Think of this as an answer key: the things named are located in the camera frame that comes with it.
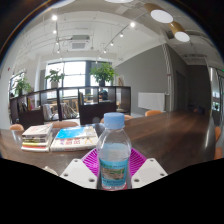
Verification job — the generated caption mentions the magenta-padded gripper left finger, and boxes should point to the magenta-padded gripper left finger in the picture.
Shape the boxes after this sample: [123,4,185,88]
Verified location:
[59,148,101,190]

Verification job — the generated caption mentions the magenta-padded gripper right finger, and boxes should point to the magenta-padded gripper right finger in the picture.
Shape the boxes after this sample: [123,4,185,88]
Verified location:
[127,148,169,190]

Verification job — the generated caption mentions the clear water bottle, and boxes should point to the clear water bottle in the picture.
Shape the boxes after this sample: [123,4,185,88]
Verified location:
[96,112,133,191]

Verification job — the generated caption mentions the blue-covered book stack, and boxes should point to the blue-covered book stack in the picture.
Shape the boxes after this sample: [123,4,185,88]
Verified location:
[49,125,100,153]

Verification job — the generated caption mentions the orange chairs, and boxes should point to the orange chairs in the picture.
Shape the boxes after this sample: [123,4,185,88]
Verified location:
[9,109,224,161]

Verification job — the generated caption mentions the stack of colourful books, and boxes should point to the stack of colourful books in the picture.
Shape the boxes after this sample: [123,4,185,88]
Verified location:
[20,123,54,153]

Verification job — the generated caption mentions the person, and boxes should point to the person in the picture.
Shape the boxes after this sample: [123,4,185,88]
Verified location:
[98,88,109,102]

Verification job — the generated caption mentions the potted green plants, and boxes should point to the potted green plants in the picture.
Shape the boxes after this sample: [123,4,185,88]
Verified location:
[13,62,118,98]

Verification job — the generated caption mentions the ceiling air conditioner unit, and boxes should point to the ceiling air conditioner unit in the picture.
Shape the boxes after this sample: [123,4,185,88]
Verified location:
[68,34,92,51]

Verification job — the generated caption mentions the ceiling track spotlights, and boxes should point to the ceiling track spotlights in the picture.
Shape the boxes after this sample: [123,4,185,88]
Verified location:
[51,14,136,54]

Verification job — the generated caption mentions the round white ceiling lamps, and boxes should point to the round white ceiling lamps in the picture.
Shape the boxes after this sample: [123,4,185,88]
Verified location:
[49,0,191,43]

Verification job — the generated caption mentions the white wall radiator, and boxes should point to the white wall radiator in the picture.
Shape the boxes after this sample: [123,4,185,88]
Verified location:
[137,92,166,113]

